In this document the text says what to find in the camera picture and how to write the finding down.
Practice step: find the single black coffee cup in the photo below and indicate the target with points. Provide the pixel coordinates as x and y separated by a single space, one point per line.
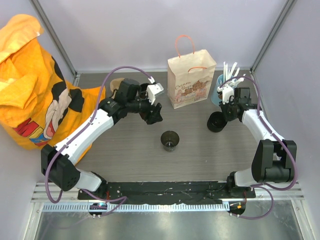
169 140

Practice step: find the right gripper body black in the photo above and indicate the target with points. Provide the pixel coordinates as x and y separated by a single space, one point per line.
228 110

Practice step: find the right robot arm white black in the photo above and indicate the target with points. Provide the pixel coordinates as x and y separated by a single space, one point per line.
274 162

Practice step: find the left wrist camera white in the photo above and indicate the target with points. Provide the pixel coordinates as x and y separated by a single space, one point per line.
154 90

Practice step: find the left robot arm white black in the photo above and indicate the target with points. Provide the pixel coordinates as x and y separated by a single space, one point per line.
58 163

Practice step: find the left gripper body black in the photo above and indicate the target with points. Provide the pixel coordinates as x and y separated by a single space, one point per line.
144 109

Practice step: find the black cup with lid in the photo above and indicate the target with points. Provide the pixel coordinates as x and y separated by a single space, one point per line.
216 122

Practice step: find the slotted cable duct rail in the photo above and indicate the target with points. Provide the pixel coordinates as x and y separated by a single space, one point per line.
95 207

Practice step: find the orange cartoon cloth bag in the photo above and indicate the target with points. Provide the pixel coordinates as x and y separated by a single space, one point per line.
38 106

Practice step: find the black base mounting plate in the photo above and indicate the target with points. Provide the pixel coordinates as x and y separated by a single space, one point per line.
172 192

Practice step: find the paper bag with orange handles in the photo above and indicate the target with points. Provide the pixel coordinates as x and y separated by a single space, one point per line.
189 76

